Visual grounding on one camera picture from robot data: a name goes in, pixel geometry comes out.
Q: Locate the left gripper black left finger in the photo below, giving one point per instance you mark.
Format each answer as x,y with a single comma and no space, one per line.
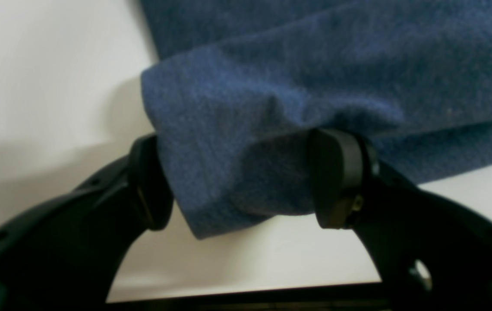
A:
63,254

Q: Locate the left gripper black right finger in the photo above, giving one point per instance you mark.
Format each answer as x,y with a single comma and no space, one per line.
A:
432,254

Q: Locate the dark blue T-shirt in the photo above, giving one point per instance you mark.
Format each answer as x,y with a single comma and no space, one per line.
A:
240,83

